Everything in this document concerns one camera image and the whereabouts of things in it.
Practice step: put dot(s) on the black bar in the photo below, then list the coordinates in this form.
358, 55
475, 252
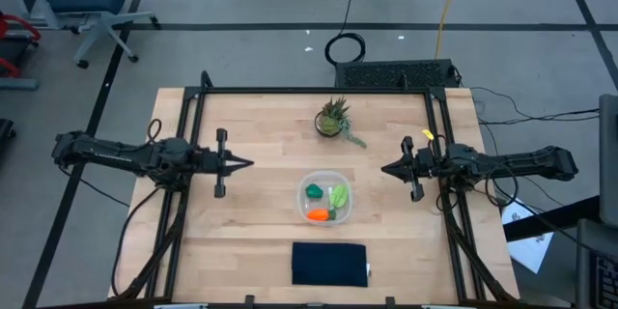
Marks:
555, 219

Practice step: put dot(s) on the grey desk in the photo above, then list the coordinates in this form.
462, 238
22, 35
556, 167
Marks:
609, 154
586, 261

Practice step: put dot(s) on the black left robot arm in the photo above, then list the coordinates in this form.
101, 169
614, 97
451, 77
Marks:
111, 152

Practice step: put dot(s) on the clear plastic container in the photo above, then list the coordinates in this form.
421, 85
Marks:
324, 176

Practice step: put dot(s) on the navy folded cloth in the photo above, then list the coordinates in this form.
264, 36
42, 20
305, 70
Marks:
328, 264

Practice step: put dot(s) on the yellow tag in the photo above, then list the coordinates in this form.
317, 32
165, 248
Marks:
427, 134

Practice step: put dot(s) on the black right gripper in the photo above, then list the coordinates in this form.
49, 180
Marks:
429, 163

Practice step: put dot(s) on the orange toy carrot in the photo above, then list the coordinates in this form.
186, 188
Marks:
318, 215

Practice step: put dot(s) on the potted succulent plant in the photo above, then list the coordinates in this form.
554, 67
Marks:
329, 124

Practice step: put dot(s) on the dark green toy pepper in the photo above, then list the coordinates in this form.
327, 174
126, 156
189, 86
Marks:
314, 191

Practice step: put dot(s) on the silver aluminium bar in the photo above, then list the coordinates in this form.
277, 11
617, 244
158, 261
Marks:
441, 306
181, 306

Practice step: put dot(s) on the red framed black cart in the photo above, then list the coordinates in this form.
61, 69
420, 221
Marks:
14, 53

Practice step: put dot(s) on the white printed paper sheet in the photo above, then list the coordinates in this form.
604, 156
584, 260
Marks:
531, 251

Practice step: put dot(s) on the light green toy lettuce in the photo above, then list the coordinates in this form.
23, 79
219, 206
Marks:
339, 196

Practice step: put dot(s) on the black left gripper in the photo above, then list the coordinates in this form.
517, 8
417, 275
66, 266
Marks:
207, 161

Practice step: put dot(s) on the black aluminium frame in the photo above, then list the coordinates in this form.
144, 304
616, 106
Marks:
314, 90

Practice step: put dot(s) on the black keyboard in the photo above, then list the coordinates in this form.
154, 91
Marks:
608, 285

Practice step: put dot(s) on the black perforated computer case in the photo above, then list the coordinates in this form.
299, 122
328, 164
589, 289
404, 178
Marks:
386, 75

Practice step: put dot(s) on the black frame bracket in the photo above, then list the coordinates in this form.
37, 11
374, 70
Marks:
390, 302
249, 300

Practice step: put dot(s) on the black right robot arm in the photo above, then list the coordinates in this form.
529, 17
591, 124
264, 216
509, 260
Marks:
531, 161

